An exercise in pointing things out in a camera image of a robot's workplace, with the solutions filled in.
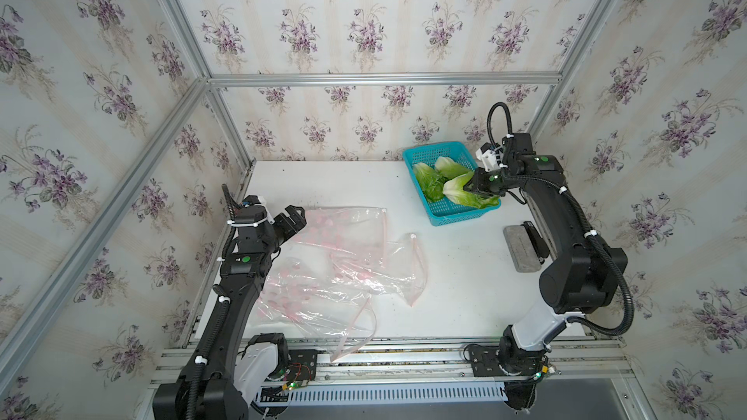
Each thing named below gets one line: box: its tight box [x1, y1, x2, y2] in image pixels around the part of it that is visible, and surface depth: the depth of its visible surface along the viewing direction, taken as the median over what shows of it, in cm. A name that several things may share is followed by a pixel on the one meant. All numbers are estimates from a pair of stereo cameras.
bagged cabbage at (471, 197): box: [442, 171, 500, 210], surface depth 86 cm
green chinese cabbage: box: [413, 162, 448, 203], surface depth 104 cm
